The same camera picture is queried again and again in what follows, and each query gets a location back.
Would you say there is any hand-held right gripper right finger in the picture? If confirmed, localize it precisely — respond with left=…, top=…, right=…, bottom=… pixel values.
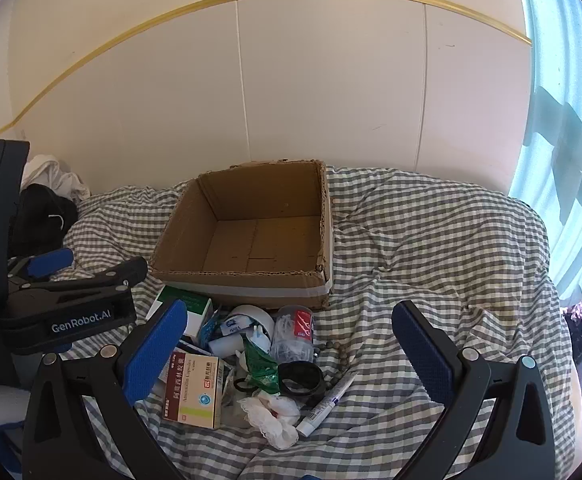
left=391, top=300, right=556, bottom=480

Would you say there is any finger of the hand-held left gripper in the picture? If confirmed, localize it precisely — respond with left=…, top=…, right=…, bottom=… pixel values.
left=18, top=257, right=149, bottom=311
left=7, top=248, right=75, bottom=286

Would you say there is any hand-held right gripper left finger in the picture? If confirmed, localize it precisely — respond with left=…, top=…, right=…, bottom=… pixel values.
left=22, top=298, right=192, bottom=480

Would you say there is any cream orange medicine box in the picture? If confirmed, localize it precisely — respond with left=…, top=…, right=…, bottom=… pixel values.
left=162, top=352, right=229, bottom=430

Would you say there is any teal packet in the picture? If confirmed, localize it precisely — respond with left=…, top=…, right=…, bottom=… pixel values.
left=198, top=310, right=228, bottom=347

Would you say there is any green white medicine box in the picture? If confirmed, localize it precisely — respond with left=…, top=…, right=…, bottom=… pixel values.
left=146, top=285, right=214, bottom=346

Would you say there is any white item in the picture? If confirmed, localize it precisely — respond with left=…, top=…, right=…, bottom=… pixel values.
left=223, top=314, right=252, bottom=337

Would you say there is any green foil packet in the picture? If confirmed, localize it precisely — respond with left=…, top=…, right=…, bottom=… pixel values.
left=243, top=337, right=282, bottom=396

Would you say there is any white round handheld device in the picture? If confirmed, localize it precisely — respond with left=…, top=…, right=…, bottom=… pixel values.
left=208, top=305, right=276, bottom=361

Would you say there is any wide black band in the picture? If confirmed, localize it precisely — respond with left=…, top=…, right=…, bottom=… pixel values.
left=277, top=361, right=326, bottom=401

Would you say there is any white cream tube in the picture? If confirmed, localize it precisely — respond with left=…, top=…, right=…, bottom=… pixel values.
left=296, top=374, right=356, bottom=437

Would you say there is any clear jar with red label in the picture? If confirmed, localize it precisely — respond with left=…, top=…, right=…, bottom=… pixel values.
left=272, top=305, right=316, bottom=363

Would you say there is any white lace cloth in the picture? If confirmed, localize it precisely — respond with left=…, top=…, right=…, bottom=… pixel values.
left=238, top=391, right=302, bottom=450

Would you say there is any brown cardboard box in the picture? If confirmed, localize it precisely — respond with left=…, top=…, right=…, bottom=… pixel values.
left=149, top=159, right=334, bottom=311

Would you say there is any black clothing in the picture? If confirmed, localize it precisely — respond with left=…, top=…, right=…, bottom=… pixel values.
left=11, top=184, right=79, bottom=256

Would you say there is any white clothing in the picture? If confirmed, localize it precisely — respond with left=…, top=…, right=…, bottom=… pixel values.
left=20, top=152, right=92, bottom=201

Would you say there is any grey white checked blanket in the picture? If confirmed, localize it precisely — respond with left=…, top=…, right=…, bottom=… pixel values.
left=0, top=165, right=579, bottom=480

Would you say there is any light blue curtain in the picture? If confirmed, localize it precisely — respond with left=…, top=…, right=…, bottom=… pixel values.
left=508, top=0, right=582, bottom=306

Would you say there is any brown bead bracelet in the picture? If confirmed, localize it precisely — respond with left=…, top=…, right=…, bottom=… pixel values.
left=313, top=341, right=356, bottom=386

